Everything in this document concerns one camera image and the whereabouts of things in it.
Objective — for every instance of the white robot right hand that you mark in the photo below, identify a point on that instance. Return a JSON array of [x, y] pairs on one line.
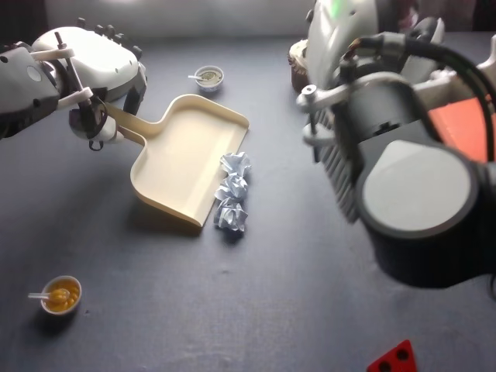
[[341, 35]]

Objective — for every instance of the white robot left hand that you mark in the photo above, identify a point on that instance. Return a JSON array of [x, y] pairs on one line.
[[93, 58]]

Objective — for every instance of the cream plastic dustpan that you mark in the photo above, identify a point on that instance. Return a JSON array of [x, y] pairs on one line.
[[182, 162]]

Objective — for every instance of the white paper ball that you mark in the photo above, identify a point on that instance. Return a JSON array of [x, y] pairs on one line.
[[231, 217], [231, 188], [236, 164]]

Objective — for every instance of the small bowl with green filling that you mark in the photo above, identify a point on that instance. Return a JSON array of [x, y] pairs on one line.
[[209, 77]]

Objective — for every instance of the orange foam block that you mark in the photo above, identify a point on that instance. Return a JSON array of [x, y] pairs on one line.
[[457, 124]]

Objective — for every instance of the small bowl with yellow filling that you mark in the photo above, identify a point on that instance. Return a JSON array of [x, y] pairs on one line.
[[62, 296]]

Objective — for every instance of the grey table cloth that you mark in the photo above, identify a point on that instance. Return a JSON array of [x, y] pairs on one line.
[[232, 302]]

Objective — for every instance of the red triangle piece with holes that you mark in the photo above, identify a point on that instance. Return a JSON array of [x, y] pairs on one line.
[[397, 358]]

